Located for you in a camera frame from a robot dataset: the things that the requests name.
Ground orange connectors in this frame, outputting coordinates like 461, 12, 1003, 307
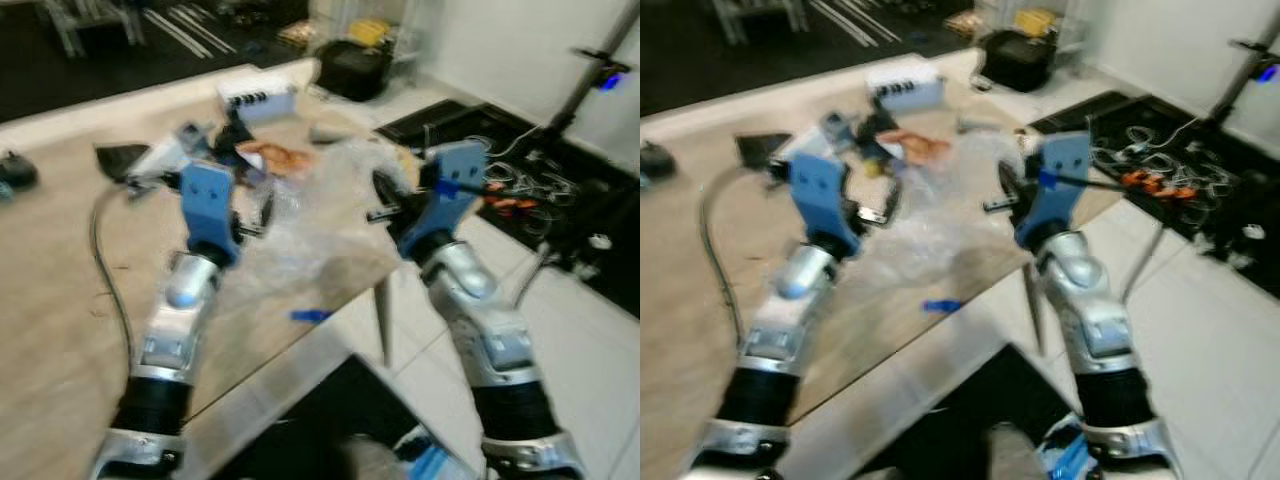
1120, 171, 1197, 202
485, 194, 542, 217

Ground orange snack wrapper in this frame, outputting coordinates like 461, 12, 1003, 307
238, 140, 317, 181
880, 128, 953, 167

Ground clear plastic bag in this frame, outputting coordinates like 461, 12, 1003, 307
235, 140, 423, 301
868, 132, 1033, 293

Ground dark table leg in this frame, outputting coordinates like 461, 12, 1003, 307
1022, 264, 1047, 358
375, 275, 394, 368

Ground grey white device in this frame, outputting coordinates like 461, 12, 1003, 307
128, 123, 217, 187
770, 113, 853, 187

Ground white rectangular box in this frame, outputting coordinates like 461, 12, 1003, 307
218, 75, 299, 124
865, 62, 947, 112

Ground black bag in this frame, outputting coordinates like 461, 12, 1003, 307
318, 40, 394, 102
980, 30, 1062, 94

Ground black triangular object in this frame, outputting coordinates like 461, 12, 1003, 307
735, 132, 792, 167
95, 143, 152, 182

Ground black stand with blue light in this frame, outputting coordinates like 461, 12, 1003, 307
538, 8, 641, 139
1205, 36, 1280, 127

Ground yellow packet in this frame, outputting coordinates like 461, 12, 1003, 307
347, 18, 390, 47
1012, 8, 1057, 37

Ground black computer mouse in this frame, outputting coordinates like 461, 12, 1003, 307
0, 150, 40, 192
640, 142, 677, 182

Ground plain black floor mat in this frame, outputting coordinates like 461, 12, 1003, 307
848, 343, 1083, 480
208, 353, 433, 480

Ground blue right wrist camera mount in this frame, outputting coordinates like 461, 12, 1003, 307
400, 140, 489, 253
1014, 132, 1093, 249

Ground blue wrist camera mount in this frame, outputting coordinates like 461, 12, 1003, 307
1014, 132, 1093, 249
785, 155, 863, 259
400, 140, 489, 253
180, 163, 243, 266

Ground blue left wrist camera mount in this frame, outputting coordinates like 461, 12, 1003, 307
180, 163, 243, 266
785, 155, 863, 259

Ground white cable bundle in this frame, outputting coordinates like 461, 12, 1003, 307
1092, 120, 1241, 216
428, 128, 593, 243

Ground black mat with cables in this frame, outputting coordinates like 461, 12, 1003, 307
375, 98, 641, 319
1030, 90, 1280, 276

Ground black cable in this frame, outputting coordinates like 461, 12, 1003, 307
698, 165, 747, 353
90, 185, 137, 373

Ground silver metal frame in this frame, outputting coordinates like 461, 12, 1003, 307
712, 0, 803, 47
38, 0, 143, 57

